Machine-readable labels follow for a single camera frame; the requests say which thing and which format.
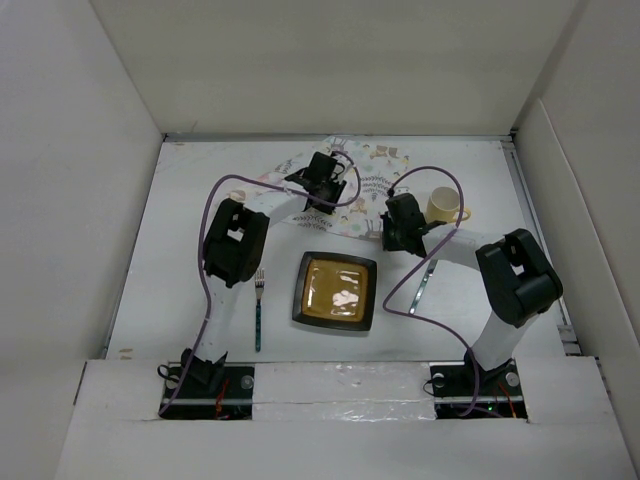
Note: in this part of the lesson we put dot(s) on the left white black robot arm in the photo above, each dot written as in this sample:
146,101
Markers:
231,242

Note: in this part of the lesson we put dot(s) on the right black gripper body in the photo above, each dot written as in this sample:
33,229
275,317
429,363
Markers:
392,233

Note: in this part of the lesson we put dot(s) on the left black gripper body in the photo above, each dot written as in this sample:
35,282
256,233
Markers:
331,189

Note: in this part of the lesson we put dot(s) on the square black brown plate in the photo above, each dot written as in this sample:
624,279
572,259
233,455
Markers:
335,291

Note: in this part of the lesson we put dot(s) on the yellow ceramic mug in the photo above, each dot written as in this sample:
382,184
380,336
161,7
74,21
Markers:
444,205

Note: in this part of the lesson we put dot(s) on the floral patterned cloth napkin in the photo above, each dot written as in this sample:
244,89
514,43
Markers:
379,166

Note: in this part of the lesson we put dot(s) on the silver table knife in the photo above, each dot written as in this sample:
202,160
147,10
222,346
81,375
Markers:
430,269

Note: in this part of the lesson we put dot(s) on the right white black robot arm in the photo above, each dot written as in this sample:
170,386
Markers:
519,280

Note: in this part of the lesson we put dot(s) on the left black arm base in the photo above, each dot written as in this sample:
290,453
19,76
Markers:
209,391

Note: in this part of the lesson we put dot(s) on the fork with teal handle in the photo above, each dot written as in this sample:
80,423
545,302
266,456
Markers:
259,284

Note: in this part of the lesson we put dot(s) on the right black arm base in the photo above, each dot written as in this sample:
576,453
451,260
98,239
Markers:
459,392

